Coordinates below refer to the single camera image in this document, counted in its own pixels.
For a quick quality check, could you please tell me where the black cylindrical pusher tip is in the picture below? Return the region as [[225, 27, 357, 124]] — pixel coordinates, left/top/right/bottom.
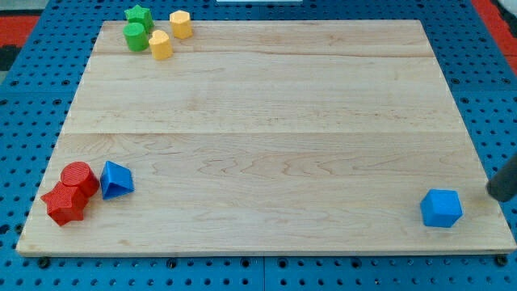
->
[[485, 155, 516, 202]]

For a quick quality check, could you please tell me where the blue cube block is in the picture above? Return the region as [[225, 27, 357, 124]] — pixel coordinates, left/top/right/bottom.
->
[[420, 188, 464, 228]]

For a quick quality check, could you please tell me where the light wooden board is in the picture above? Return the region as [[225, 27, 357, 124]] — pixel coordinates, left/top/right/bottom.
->
[[17, 20, 516, 257]]

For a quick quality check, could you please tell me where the yellow hexagon block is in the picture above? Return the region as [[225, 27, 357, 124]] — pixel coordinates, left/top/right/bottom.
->
[[169, 10, 193, 40]]

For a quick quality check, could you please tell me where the yellow heart block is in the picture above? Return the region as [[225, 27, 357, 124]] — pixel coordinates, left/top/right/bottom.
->
[[149, 30, 174, 61]]

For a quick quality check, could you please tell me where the blue triangular prism block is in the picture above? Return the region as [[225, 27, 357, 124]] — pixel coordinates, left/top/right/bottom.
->
[[100, 161, 134, 200]]

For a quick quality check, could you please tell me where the green cylinder block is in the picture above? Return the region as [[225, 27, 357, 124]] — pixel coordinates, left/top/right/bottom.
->
[[123, 23, 149, 52]]

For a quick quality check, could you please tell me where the green star block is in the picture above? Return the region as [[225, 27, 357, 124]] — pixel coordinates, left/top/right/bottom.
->
[[124, 4, 154, 33]]

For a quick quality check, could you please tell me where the red cylinder block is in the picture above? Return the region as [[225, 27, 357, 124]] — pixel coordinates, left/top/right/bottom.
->
[[61, 161, 100, 198]]

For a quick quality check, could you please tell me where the red star block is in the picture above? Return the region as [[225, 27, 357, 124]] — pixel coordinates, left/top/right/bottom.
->
[[41, 182, 88, 226]]

